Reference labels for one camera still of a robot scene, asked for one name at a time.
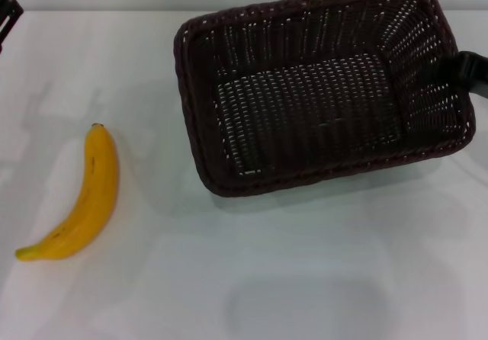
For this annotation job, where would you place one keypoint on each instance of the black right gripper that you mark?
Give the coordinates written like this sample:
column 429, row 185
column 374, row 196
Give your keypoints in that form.
column 481, row 77

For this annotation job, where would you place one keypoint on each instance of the dark brown woven basket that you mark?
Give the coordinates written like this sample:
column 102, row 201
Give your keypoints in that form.
column 297, row 134

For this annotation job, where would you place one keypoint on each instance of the yellow banana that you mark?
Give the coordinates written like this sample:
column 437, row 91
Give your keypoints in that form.
column 95, row 183

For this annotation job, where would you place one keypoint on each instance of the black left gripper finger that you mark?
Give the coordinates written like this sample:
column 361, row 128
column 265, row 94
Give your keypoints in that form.
column 9, row 12

